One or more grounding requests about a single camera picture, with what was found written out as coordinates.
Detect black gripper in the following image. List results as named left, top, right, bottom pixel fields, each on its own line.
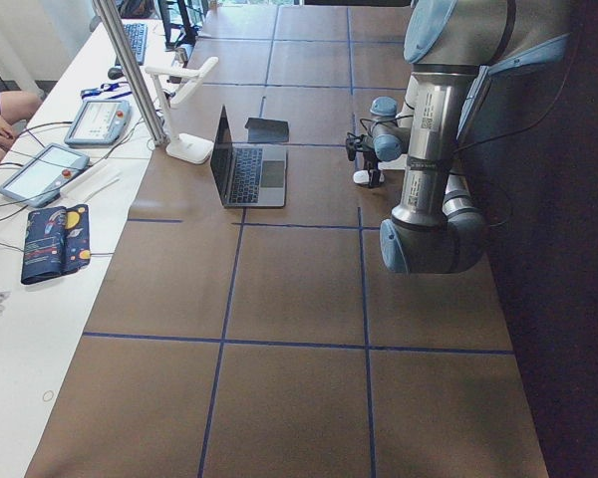
left=363, top=148, right=381, bottom=188

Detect black mouse pad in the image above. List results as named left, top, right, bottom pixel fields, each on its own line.
left=245, top=117, right=289, bottom=143

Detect grey laptop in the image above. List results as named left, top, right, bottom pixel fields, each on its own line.
left=210, top=107, right=287, bottom=208

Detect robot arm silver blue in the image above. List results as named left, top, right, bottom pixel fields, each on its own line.
left=366, top=1, right=574, bottom=274

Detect white desk lamp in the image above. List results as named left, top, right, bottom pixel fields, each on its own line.
left=145, top=57, right=218, bottom=164

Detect black computer mouse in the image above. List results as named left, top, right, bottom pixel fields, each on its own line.
left=107, top=67, right=125, bottom=81

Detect black monitor stand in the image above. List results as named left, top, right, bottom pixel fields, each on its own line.
left=157, top=0, right=203, bottom=51

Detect black keyboard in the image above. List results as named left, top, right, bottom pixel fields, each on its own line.
left=123, top=23, right=149, bottom=65

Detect teach pendant far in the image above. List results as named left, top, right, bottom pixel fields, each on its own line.
left=64, top=100, right=131, bottom=148

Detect teach pendant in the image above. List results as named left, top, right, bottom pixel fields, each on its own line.
left=0, top=143, right=90, bottom=208
left=64, top=100, right=131, bottom=148

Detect dark blue space pouch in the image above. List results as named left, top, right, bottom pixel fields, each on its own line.
left=20, top=204, right=91, bottom=285

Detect teach pendant near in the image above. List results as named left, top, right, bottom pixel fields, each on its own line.
left=0, top=143, right=90, bottom=208

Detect person seated legs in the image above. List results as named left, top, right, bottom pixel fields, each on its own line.
left=0, top=91, right=42, bottom=162

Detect rubber band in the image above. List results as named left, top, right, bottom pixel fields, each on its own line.
left=42, top=390, right=55, bottom=402

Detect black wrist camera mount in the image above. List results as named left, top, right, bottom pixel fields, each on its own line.
left=345, top=132, right=368, bottom=161

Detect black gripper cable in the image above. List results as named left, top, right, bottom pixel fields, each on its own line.
left=357, top=115, right=405, bottom=145

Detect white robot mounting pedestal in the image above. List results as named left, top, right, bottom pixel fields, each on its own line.
left=379, top=75, right=471, bottom=171

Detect blue lanyard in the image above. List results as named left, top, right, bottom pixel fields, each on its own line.
left=81, top=82, right=133, bottom=101

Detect aluminium frame post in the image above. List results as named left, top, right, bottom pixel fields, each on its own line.
left=93, top=0, right=167, bottom=146

